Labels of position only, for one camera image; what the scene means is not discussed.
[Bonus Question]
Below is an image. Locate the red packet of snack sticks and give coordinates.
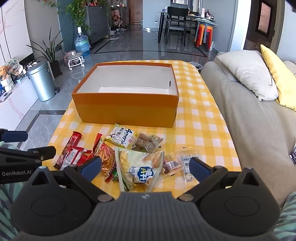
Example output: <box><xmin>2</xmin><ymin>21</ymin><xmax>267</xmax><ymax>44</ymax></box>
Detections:
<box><xmin>92</xmin><ymin>133</ymin><xmax>119</xmax><ymax>183</ymax></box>

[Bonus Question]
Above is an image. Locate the brown wooden door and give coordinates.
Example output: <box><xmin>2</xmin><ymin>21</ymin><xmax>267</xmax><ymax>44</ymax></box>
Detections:
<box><xmin>128</xmin><ymin>0</ymin><xmax>145</xmax><ymax>25</ymax></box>

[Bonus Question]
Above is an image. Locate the grey floor basket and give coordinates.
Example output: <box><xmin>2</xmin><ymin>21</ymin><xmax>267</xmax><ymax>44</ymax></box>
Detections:
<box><xmin>187</xmin><ymin>61</ymin><xmax>203</xmax><ymax>71</ymax></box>

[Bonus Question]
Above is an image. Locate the orange cardboard box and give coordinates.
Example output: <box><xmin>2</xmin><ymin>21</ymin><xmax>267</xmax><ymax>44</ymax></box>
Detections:
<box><xmin>71</xmin><ymin>62</ymin><xmax>179</xmax><ymax>128</ymax></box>

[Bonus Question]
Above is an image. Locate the blue water jug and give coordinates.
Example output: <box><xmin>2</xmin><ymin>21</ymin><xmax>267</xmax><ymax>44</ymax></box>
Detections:
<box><xmin>74</xmin><ymin>27</ymin><xmax>91</xmax><ymax>57</ymax></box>

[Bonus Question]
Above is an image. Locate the potted long-leaf plant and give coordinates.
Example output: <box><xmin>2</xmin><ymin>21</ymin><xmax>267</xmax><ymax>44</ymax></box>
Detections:
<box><xmin>26</xmin><ymin>27</ymin><xmax>67</xmax><ymax>78</ymax></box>

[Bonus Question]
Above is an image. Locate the small white wheeled stool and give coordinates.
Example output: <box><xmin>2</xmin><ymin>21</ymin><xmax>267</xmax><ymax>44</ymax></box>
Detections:
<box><xmin>65</xmin><ymin>51</ymin><xmax>85</xmax><ymax>70</ymax></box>

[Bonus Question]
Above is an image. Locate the yellow pillow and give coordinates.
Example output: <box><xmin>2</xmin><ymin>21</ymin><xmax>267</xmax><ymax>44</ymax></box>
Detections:
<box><xmin>260</xmin><ymin>44</ymin><xmax>296</xmax><ymax>111</ymax></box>

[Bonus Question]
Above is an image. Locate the round decorative fan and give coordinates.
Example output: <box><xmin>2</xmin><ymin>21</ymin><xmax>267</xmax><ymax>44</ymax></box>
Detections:
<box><xmin>5</xmin><ymin>58</ymin><xmax>23</xmax><ymax>75</ymax></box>

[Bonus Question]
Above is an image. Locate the clear packet of white balls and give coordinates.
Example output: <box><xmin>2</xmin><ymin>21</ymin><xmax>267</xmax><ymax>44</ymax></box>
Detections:
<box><xmin>176</xmin><ymin>149</ymin><xmax>200</xmax><ymax>182</ymax></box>

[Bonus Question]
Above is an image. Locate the brown teddy bear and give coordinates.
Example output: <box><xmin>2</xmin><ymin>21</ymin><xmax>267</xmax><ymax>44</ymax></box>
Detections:
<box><xmin>0</xmin><ymin>65</ymin><xmax>11</xmax><ymax>80</ymax></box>

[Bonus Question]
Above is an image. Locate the orange plastic stool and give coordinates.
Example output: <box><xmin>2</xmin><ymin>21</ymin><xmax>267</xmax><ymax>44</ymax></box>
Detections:
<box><xmin>195</xmin><ymin>23</ymin><xmax>208</xmax><ymax>48</ymax></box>

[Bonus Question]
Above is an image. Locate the red plastic stool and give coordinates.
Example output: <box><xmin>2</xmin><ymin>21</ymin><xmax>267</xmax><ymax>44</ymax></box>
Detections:
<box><xmin>205</xmin><ymin>25</ymin><xmax>213</xmax><ymax>51</ymax></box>

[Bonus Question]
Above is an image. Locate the dark wood framed panel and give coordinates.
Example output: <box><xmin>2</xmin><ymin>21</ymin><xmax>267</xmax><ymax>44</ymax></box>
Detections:
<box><xmin>254</xmin><ymin>0</ymin><xmax>275</xmax><ymax>39</ymax></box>

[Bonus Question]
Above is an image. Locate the trailing green plant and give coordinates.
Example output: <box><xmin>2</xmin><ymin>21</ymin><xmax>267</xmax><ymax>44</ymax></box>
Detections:
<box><xmin>43</xmin><ymin>0</ymin><xmax>111</xmax><ymax>39</ymax></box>

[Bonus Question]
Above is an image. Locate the small clear packet of nuts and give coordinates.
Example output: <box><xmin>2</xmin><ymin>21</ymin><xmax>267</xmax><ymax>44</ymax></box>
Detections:
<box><xmin>162</xmin><ymin>153</ymin><xmax>183</xmax><ymax>175</ymax></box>

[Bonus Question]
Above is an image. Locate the clear packet of brown biscuits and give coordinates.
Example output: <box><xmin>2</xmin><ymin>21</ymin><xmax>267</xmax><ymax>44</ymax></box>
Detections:
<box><xmin>129</xmin><ymin>133</ymin><xmax>164</xmax><ymax>153</ymax></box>

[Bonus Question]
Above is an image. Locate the black dining chair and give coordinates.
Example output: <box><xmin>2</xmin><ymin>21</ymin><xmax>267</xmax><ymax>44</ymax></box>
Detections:
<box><xmin>165</xmin><ymin>6</ymin><xmax>188</xmax><ymax>45</ymax></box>

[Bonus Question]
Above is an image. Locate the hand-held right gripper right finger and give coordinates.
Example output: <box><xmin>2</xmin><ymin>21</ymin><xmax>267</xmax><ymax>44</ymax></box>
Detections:
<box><xmin>177</xmin><ymin>156</ymin><xmax>262</xmax><ymax>202</ymax></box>

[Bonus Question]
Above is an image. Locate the silver trash can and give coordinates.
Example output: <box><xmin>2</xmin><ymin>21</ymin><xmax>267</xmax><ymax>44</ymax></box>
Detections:
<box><xmin>26</xmin><ymin>61</ymin><xmax>57</xmax><ymax>102</ymax></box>

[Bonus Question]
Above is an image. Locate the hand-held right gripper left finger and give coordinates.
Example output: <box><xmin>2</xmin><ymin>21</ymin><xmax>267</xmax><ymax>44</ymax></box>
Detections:
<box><xmin>25</xmin><ymin>156</ymin><xmax>114</xmax><ymax>202</ymax></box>

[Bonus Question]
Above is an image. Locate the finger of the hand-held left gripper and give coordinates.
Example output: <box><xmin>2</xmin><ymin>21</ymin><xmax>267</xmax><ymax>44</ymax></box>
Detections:
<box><xmin>0</xmin><ymin>146</ymin><xmax>56</xmax><ymax>164</ymax></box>
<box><xmin>0</xmin><ymin>129</ymin><xmax>28</xmax><ymax>143</ymax></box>

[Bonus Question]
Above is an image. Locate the white pillow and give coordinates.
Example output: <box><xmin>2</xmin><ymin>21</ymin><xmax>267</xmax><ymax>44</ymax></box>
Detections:
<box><xmin>217</xmin><ymin>50</ymin><xmax>279</xmax><ymax>101</ymax></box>

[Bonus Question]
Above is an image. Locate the beige sofa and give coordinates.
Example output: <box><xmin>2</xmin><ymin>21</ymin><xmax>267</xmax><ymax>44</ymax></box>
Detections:
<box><xmin>200</xmin><ymin>51</ymin><xmax>296</xmax><ymax>207</ymax></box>

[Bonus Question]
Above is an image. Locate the glass dining table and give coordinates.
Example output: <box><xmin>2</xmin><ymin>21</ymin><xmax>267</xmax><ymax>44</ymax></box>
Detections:
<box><xmin>157</xmin><ymin>10</ymin><xmax>219</xmax><ymax>52</ymax></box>

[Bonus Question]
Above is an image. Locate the grey cabinet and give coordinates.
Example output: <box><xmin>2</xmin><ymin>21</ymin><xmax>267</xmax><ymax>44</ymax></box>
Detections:
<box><xmin>85</xmin><ymin>6</ymin><xmax>110</xmax><ymax>44</ymax></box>

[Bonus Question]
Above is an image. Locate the large yellow white chips packet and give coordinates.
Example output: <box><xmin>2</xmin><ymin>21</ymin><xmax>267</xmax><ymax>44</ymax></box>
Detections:
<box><xmin>115</xmin><ymin>147</ymin><xmax>165</xmax><ymax>192</ymax></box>

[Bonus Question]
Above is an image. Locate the white low cabinet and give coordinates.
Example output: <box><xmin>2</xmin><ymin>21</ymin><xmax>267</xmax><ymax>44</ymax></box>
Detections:
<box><xmin>0</xmin><ymin>52</ymin><xmax>50</xmax><ymax>131</ymax></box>

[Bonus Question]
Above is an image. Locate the yellow white wafer packet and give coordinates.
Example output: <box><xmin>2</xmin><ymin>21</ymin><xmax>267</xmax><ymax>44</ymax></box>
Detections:
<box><xmin>103</xmin><ymin>123</ymin><xmax>136</xmax><ymax>150</ymax></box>

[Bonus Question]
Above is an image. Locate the yellow checked tablecloth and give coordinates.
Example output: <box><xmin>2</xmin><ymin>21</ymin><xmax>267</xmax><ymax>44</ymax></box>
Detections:
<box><xmin>40</xmin><ymin>60</ymin><xmax>242</xmax><ymax>193</ymax></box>

